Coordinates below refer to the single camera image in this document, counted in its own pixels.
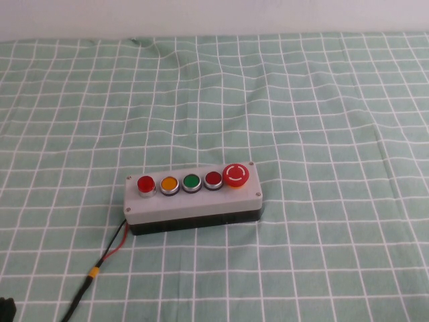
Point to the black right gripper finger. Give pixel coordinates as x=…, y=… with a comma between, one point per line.
x=11, y=310

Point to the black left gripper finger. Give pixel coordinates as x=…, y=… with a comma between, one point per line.
x=3, y=310

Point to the red indicator light button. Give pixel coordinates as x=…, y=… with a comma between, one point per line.
x=146, y=184

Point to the yellow push button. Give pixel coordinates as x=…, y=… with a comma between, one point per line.
x=169, y=184

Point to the grey black button control box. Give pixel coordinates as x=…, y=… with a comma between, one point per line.
x=187, y=204

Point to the green push button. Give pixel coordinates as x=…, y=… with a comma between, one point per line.
x=191, y=181

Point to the flat red push button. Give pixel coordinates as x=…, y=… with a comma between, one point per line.
x=213, y=178

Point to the red mushroom emergency stop button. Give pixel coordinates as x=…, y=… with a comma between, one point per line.
x=235, y=173

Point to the green white checked tablecloth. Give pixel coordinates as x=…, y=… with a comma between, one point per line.
x=301, y=117

